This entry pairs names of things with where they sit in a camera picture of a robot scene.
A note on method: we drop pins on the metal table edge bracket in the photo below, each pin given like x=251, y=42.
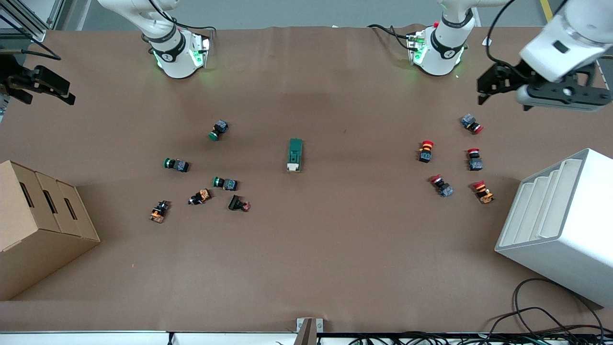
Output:
x=309, y=330

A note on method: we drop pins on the black orange button switch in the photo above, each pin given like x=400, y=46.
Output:
x=199, y=197
x=159, y=211

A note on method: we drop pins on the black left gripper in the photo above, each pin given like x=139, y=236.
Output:
x=509, y=76

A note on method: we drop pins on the white slotted bin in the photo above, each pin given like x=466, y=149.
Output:
x=560, y=230

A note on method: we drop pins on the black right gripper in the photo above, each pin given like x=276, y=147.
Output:
x=14, y=76

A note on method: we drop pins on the cardboard box with slots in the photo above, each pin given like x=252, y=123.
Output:
x=38, y=230

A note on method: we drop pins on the black pink button switch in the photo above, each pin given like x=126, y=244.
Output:
x=238, y=203

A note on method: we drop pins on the red yellow emergency stop button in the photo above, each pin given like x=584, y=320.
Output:
x=425, y=151

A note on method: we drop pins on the aluminium frame profile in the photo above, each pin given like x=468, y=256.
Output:
x=56, y=14

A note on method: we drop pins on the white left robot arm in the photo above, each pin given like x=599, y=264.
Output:
x=443, y=48

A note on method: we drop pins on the brown paper table cover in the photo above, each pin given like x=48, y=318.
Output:
x=306, y=249

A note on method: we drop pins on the red orange emergency stop button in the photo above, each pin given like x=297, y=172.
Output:
x=483, y=191

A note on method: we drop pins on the small white paper scrap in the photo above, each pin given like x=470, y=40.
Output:
x=487, y=41

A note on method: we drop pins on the white table edge rail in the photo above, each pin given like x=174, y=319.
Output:
x=96, y=338

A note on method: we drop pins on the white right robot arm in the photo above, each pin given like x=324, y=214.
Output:
x=175, y=57

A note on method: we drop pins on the green push button switch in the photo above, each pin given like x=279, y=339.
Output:
x=176, y=165
x=218, y=129
x=225, y=183

